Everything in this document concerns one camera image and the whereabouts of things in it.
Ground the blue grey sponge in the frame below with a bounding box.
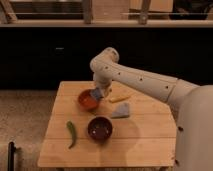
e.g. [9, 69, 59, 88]
[90, 88, 103, 101]

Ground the dark maroon bowl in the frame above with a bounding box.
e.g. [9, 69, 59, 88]
[87, 117, 113, 143]

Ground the red orange bowl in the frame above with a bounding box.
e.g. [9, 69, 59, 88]
[78, 89, 99, 111]

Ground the wooden folding table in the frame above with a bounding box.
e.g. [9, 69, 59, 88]
[38, 81, 176, 168]

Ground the black object on floor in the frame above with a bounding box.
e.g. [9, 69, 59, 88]
[7, 142, 16, 171]

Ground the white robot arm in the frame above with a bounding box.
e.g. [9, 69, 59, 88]
[90, 47, 213, 171]

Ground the grey folded cloth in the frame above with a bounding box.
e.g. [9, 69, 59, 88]
[111, 103, 130, 118]

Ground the green chili pepper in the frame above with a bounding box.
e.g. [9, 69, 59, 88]
[66, 121, 77, 149]

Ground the wooden shelf frame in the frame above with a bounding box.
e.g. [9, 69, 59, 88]
[0, 0, 213, 28]

